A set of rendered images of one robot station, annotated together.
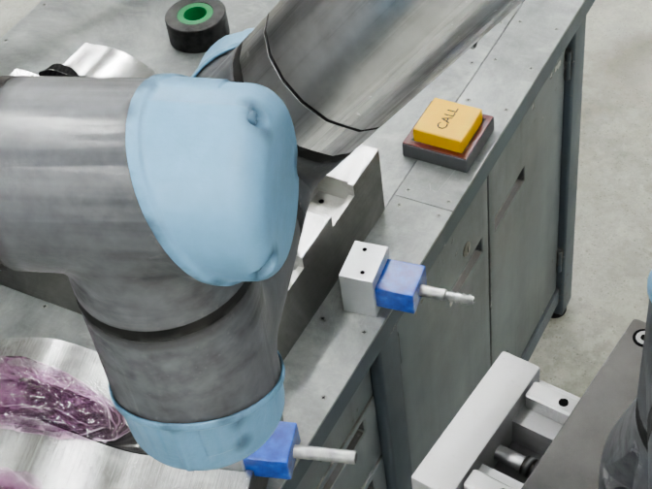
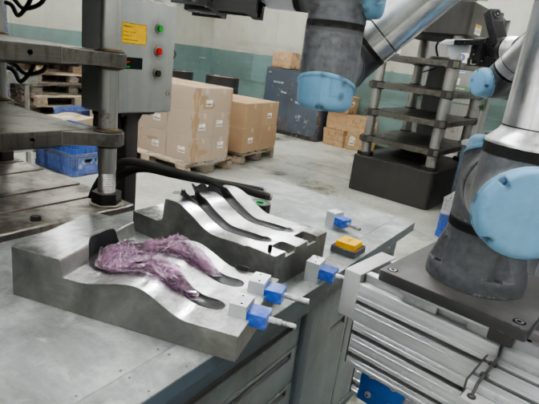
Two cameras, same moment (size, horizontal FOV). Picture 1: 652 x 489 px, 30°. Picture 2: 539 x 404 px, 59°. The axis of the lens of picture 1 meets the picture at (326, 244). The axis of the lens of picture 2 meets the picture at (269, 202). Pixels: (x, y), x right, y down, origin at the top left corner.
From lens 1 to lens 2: 0.52 m
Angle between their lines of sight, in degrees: 29
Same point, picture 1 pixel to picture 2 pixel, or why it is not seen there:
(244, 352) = (354, 54)
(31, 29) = not seen: hidden behind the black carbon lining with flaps
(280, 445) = (280, 289)
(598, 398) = (423, 251)
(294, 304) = (288, 264)
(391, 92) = (404, 26)
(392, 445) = (297, 377)
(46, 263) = not seen: outside the picture
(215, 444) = (334, 89)
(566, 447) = (411, 257)
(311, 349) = (289, 285)
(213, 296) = (357, 17)
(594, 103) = not seen: hidden behind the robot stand
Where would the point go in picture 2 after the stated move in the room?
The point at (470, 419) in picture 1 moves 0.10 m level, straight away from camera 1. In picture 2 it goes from (369, 261) to (367, 243)
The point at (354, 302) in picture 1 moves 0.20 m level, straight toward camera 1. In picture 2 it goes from (309, 275) to (314, 316)
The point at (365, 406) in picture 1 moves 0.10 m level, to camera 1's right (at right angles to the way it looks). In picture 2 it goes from (293, 345) to (329, 349)
